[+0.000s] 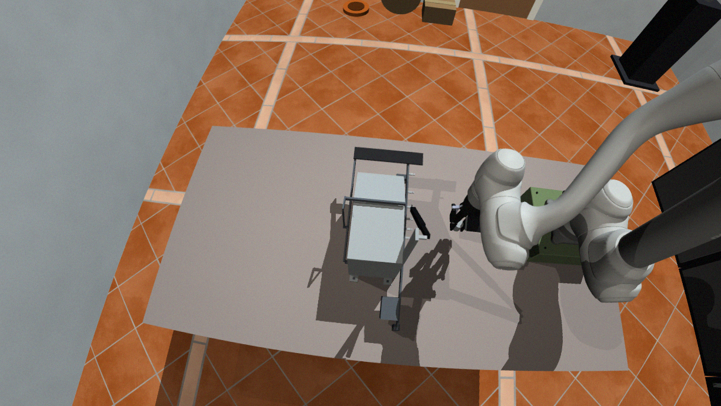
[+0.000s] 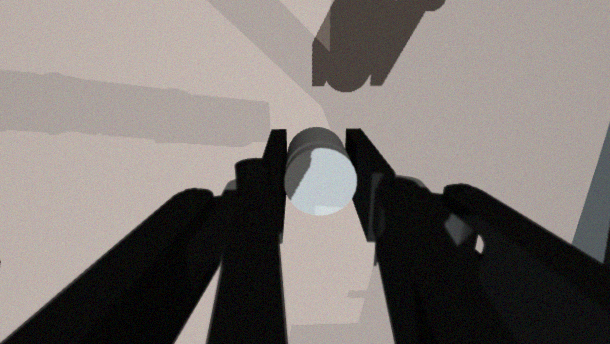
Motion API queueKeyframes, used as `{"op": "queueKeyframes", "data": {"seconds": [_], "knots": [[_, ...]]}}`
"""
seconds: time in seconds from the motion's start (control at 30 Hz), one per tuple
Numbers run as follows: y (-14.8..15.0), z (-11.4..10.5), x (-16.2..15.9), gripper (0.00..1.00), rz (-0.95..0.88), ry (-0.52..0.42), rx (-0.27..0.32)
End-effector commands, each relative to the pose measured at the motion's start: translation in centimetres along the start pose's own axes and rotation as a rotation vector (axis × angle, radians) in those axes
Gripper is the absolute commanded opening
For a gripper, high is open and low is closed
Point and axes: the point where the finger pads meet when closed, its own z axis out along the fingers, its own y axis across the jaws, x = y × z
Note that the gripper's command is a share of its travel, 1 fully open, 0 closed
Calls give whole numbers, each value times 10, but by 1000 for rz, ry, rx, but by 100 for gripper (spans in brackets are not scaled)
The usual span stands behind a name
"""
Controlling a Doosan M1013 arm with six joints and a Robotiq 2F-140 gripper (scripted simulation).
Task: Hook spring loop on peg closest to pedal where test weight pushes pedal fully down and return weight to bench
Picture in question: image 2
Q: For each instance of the grey metal cylinder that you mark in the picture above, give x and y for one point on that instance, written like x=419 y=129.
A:
x=320 y=178

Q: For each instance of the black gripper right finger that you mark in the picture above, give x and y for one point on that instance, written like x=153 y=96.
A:
x=545 y=290

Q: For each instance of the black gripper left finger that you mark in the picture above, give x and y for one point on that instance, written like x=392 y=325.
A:
x=141 y=291

